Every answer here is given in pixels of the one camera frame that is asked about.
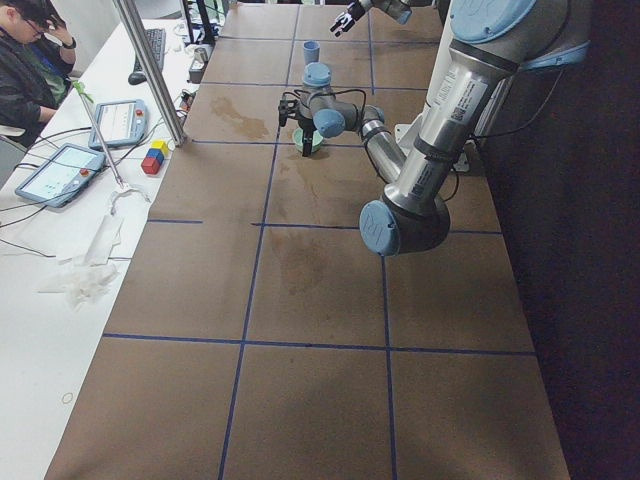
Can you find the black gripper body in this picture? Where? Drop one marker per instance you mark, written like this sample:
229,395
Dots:
354,10
305,131

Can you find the green plastic bowl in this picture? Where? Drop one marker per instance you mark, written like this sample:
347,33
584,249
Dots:
317,142

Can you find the blue plastic cup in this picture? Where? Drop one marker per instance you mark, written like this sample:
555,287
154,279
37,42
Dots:
311,51

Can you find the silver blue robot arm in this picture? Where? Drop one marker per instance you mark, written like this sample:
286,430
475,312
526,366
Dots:
398,10
483,43

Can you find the metal cup on desk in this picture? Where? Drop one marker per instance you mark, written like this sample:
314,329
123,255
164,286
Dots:
202,54

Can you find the red blue yellow blocks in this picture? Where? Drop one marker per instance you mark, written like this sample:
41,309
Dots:
155,157

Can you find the black keyboard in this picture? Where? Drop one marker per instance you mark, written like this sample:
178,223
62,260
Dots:
156,38

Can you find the black computer mouse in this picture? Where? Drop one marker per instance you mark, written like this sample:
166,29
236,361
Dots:
136,78

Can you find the far teach pendant tablet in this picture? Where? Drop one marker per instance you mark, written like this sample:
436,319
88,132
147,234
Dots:
121,123

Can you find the teach pendant tablet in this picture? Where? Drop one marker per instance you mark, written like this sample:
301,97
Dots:
121,123
63,176

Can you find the thin metal rod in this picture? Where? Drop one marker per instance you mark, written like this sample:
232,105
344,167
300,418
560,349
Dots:
92,112

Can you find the white paper strip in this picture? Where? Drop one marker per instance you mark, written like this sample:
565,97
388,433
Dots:
105,238

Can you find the near teach pendant tablet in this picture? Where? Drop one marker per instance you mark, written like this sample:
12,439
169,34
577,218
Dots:
63,176

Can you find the crumpled white tissue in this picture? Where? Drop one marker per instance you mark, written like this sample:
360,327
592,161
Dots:
79,284

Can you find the person in dark jacket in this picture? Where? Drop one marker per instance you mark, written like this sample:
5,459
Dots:
37,56

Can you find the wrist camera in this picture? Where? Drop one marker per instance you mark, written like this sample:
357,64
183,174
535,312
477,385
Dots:
287,109

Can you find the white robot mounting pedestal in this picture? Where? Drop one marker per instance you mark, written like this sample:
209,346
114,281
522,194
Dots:
449,113

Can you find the aluminium frame post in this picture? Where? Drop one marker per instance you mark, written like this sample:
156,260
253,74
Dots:
136,31

